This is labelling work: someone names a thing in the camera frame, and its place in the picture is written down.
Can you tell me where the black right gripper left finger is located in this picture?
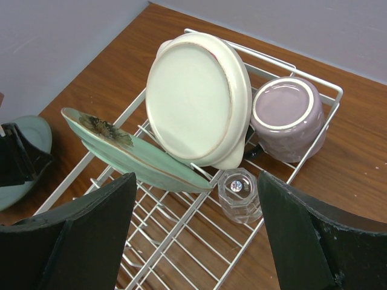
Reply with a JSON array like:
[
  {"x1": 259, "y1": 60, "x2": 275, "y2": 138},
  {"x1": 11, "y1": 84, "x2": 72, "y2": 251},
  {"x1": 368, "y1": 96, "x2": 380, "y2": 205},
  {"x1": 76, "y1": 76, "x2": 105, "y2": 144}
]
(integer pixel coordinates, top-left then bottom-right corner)
[{"x1": 1, "y1": 173, "x2": 137, "y2": 289}]

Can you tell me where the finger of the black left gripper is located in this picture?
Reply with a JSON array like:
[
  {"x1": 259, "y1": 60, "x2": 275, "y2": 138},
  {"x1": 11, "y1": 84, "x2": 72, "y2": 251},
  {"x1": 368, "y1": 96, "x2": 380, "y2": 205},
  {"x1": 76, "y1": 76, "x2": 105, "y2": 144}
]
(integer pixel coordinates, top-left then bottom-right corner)
[{"x1": 1, "y1": 123, "x2": 53, "y2": 187}]

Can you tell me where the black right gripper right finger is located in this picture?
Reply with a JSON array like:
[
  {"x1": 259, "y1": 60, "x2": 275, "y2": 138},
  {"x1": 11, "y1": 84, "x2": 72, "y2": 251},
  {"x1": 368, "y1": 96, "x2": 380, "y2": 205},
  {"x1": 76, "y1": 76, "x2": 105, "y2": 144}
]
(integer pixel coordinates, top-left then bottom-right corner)
[{"x1": 258, "y1": 171, "x2": 386, "y2": 289}]

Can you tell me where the plain teal green plate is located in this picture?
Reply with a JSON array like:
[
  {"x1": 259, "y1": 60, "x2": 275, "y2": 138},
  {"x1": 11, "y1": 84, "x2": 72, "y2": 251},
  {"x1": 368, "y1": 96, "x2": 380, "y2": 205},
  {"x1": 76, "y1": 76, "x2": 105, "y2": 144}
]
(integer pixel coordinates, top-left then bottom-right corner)
[{"x1": 1, "y1": 115, "x2": 53, "y2": 210}]

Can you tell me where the small clear glass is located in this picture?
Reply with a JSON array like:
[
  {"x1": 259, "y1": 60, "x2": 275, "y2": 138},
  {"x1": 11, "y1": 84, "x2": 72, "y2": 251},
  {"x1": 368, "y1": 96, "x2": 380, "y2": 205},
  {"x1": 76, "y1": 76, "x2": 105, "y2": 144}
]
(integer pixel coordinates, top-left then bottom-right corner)
[{"x1": 218, "y1": 168, "x2": 262, "y2": 224}]

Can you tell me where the floral plate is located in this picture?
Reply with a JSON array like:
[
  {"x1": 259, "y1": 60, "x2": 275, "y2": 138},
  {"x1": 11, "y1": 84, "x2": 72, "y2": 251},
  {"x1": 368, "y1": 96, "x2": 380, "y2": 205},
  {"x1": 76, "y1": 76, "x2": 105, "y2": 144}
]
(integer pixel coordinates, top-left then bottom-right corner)
[{"x1": 61, "y1": 108, "x2": 212, "y2": 193}]

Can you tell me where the purple translucent measuring cup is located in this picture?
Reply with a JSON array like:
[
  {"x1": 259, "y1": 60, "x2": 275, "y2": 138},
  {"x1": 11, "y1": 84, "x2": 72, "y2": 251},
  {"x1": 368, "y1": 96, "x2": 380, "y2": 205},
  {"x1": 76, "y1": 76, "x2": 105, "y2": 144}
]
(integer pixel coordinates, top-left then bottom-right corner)
[{"x1": 250, "y1": 77, "x2": 325, "y2": 163}]

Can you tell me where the white wire dish rack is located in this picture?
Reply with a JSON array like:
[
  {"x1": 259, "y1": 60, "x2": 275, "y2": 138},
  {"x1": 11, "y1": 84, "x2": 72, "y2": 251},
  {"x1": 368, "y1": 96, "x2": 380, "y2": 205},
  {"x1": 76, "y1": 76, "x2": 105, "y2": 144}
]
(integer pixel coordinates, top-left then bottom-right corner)
[{"x1": 34, "y1": 39, "x2": 343, "y2": 289}]

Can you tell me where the cream plate with blue swirl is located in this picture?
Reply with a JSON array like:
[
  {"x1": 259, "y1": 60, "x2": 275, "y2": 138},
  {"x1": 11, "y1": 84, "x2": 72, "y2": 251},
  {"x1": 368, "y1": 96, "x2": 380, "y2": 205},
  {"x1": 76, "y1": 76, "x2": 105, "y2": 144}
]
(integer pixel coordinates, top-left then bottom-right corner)
[{"x1": 146, "y1": 32, "x2": 252, "y2": 170}]

